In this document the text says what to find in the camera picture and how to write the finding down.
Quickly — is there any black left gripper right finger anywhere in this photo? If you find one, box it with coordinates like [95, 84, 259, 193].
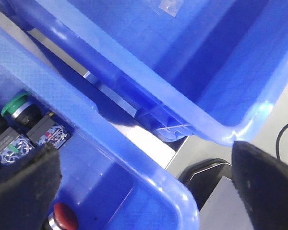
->
[232, 141, 288, 230]

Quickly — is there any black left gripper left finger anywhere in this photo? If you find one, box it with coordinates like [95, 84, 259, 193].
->
[0, 144, 62, 230]

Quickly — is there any red mushroom push button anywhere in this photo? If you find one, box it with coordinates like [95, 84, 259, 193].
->
[41, 202, 79, 230]

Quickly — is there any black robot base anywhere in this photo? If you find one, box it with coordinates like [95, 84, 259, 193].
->
[178, 158, 232, 210]

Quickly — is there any left blue plastic crate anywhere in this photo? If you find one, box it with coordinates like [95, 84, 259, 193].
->
[0, 27, 199, 230]

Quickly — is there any blue plastic crate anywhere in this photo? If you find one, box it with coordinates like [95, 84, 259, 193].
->
[0, 27, 199, 230]
[0, 0, 288, 145]

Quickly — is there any right blue plastic crate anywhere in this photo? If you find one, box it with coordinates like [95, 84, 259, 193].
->
[0, 0, 288, 145]

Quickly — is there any green push button switch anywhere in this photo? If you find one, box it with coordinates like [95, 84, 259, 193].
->
[1, 92, 71, 149]

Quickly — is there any black cable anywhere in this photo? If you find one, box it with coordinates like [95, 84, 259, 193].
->
[275, 117, 288, 161]

